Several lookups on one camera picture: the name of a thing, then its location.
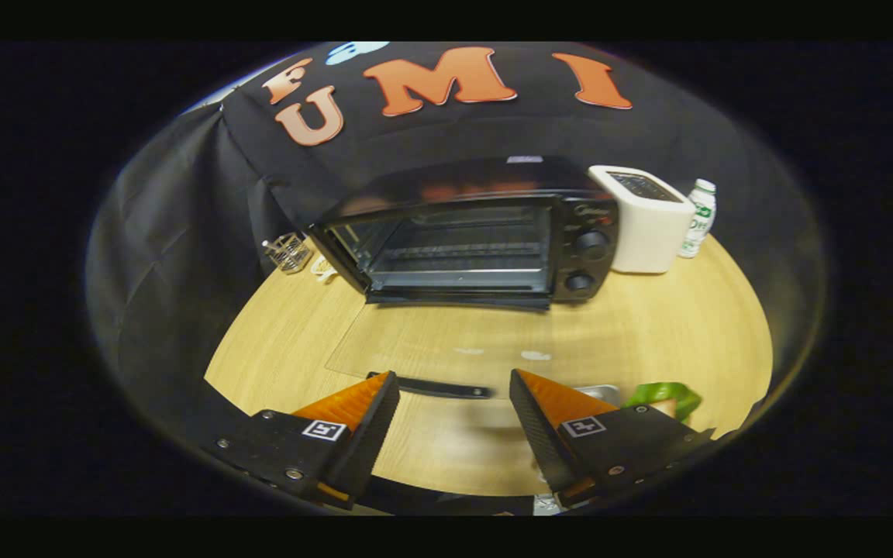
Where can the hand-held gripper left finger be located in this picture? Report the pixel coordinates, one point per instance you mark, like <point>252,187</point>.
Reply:
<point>373,434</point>

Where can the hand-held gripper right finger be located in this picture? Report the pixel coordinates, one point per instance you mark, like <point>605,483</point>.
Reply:
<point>536,426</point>

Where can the lettuce sandwich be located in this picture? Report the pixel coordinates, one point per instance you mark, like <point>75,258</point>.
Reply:
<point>663,394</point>

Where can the black toaster oven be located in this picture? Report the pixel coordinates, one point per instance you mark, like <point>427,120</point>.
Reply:
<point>586,244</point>

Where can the white pop-up toaster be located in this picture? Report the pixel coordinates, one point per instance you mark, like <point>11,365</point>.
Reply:
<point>648,232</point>

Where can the small silver tray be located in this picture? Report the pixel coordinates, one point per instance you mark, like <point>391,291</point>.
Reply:
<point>598,391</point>

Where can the white bottle green label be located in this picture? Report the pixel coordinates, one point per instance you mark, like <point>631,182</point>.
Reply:
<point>698,221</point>

